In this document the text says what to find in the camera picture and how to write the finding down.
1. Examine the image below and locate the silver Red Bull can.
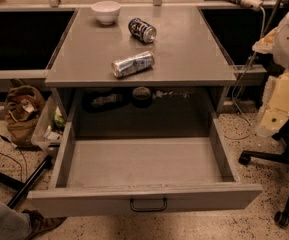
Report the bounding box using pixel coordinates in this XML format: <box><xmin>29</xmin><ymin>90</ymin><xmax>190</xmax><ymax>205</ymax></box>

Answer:
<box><xmin>112</xmin><ymin>51</ymin><xmax>155</xmax><ymax>78</ymax></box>

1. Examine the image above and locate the dark blue soda can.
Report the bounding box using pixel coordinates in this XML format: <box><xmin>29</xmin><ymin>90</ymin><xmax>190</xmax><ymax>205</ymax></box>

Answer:
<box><xmin>128</xmin><ymin>18</ymin><xmax>157</xmax><ymax>44</ymax></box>

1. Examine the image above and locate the open grey top drawer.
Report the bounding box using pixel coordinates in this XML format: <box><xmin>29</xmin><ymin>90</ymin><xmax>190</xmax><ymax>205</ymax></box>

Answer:
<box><xmin>28</xmin><ymin>119</ymin><xmax>262</xmax><ymax>217</ymax></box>

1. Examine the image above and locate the grey cabinet desk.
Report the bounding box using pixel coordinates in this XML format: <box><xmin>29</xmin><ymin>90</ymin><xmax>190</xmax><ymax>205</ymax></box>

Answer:
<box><xmin>46</xmin><ymin>6</ymin><xmax>235</xmax><ymax>139</ymax></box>

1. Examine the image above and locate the clear plastic storage bin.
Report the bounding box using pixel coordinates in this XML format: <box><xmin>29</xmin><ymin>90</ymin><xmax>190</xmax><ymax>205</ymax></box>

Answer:
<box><xmin>31</xmin><ymin>96</ymin><xmax>66</xmax><ymax>151</ymax></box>

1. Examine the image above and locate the white ceramic bowl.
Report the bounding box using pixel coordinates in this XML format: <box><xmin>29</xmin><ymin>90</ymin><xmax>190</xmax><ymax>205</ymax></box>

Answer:
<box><xmin>91</xmin><ymin>1</ymin><xmax>121</xmax><ymax>25</ymax></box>

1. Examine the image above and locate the brown fabric bag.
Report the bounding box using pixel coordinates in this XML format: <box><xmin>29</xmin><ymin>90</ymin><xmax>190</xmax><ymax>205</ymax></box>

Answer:
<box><xmin>4</xmin><ymin>79</ymin><xmax>46</xmax><ymax>148</ymax></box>

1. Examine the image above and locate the black stand leg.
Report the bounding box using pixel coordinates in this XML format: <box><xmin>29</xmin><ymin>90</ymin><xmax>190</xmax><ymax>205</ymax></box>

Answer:
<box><xmin>0</xmin><ymin>155</ymin><xmax>52</xmax><ymax>208</ymax></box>

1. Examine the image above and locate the brown shoe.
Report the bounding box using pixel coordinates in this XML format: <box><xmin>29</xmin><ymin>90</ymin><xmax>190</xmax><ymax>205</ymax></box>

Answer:
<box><xmin>23</xmin><ymin>210</ymin><xmax>66</xmax><ymax>240</ymax></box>

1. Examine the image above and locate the person's grey trouser leg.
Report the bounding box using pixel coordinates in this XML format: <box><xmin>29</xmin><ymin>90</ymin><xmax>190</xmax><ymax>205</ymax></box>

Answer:
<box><xmin>0</xmin><ymin>202</ymin><xmax>32</xmax><ymax>240</ymax></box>

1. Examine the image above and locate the black drawer handle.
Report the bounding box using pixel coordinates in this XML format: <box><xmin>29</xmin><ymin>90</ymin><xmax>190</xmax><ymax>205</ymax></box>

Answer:
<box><xmin>130</xmin><ymin>198</ymin><xmax>168</xmax><ymax>213</ymax></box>

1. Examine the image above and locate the white cable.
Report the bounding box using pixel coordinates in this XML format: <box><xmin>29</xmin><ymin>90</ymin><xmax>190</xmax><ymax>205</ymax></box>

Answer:
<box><xmin>223</xmin><ymin>6</ymin><xmax>267</xmax><ymax>142</ymax></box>

